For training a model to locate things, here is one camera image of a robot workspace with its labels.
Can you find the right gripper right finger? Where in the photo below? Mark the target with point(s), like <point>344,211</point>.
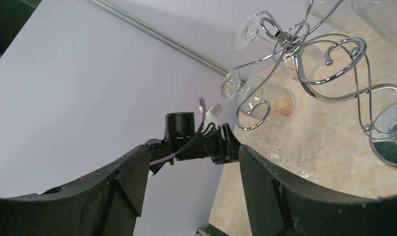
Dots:
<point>281,203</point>

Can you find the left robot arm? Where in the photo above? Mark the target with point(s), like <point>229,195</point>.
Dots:
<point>182,142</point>

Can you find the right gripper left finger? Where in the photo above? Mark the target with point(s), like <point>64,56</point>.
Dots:
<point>105,202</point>

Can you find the chrome wine glass rack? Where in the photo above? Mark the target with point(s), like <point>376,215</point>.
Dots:
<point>347,55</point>

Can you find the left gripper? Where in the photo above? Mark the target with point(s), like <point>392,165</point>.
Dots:
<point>219,144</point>

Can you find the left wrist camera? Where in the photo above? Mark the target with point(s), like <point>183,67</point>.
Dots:
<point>213,112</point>

